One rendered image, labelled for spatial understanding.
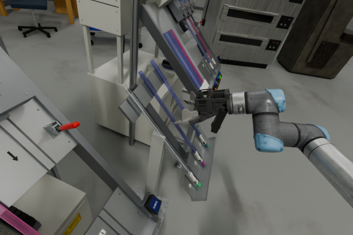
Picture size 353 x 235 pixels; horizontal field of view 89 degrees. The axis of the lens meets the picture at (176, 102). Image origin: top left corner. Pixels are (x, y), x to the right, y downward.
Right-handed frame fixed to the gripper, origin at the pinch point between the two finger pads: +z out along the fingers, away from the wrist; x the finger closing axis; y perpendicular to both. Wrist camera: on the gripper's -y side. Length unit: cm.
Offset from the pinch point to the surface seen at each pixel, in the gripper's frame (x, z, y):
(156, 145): 3.0, 14.3, -14.8
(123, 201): 30.9, 12.6, -10.4
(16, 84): 30.9, 18.8, 31.5
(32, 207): 37, 52, -13
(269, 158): -89, -39, -129
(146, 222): 31.0, 9.2, -21.8
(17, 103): 33.5, 18.0, 28.4
